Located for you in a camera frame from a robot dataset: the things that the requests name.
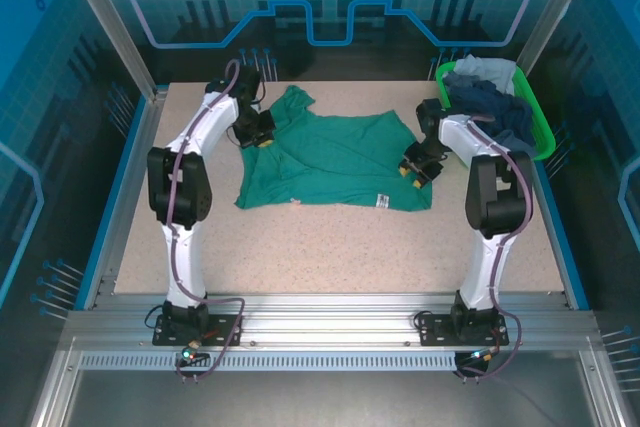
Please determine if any green t-shirt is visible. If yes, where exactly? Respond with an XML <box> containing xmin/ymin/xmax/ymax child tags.
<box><xmin>234</xmin><ymin>85</ymin><xmax>434</xmax><ymax>212</ymax></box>

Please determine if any dark blue t-shirt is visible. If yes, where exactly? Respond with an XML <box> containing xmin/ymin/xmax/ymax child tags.
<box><xmin>443</xmin><ymin>72</ymin><xmax>536</xmax><ymax>146</ymax></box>

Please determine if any slate blue t-shirt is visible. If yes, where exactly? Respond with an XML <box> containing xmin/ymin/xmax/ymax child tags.
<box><xmin>492</xmin><ymin>129</ymin><xmax>541</xmax><ymax>161</ymax></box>

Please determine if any light grey t-shirt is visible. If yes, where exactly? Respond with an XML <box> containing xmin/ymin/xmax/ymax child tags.
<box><xmin>452</xmin><ymin>55</ymin><xmax>517</xmax><ymax>96</ymax></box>

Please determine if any green plastic basket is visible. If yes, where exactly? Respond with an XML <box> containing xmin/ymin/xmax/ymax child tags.
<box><xmin>434</xmin><ymin>60</ymin><xmax>558</xmax><ymax>163</ymax></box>

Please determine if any connector with green light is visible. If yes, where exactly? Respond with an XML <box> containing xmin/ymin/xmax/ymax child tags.
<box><xmin>464</xmin><ymin>345</ymin><xmax>502</xmax><ymax>364</ymax></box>
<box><xmin>180</xmin><ymin>340</ymin><xmax>211</xmax><ymax>367</ymax></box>

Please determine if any metal tray panel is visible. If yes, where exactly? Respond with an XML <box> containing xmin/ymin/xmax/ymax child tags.
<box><xmin>29</xmin><ymin>344</ymin><xmax>624</xmax><ymax>427</ymax></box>

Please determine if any aluminium table side rail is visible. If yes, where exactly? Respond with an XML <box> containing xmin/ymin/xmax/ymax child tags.
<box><xmin>527</xmin><ymin>161</ymin><xmax>592</xmax><ymax>311</ymax></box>
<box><xmin>74</xmin><ymin>89</ymin><xmax>169</xmax><ymax>311</ymax></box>

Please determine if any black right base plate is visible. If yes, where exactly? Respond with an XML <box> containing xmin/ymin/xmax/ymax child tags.
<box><xmin>418</xmin><ymin>310</ymin><xmax>511</xmax><ymax>347</ymax></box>

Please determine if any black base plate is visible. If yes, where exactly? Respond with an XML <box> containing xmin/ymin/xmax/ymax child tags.
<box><xmin>418</xmin><ymin>310</ymin><xmax>511</xmax><ymax>347</ymax></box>
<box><xmin>152</xmin><ymin>313</ymin><xmax>244</xmax><ymax>347</ymax></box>

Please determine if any aluminium mounting rail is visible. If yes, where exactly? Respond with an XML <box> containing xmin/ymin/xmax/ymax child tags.
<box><xmin>64</xmin><ymin>292</ymin><xmax>601</xmax><ymax>351</ymax></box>

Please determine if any aluminium frame post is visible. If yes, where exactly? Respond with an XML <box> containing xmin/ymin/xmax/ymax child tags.
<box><xmin>54</xmin><ymin>0</ymin><xmax>169</xmax><ymax>103</ymax></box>
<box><xmin>514</xmin><ymin>0</ymin><xmax>601</xmax><ymax>79</ymax></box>

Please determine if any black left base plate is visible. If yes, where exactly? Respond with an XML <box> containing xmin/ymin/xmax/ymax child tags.
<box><xmin>152</xmin><ymin>313</ymin><xmax>244</xmax><ymax>347</ymax></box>

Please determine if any slotted cable duct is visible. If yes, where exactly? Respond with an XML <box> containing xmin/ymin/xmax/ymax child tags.
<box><xmin>78</xmin><ymin>352</ymin><xmax>459</xmax><ymax>372</ymax></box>

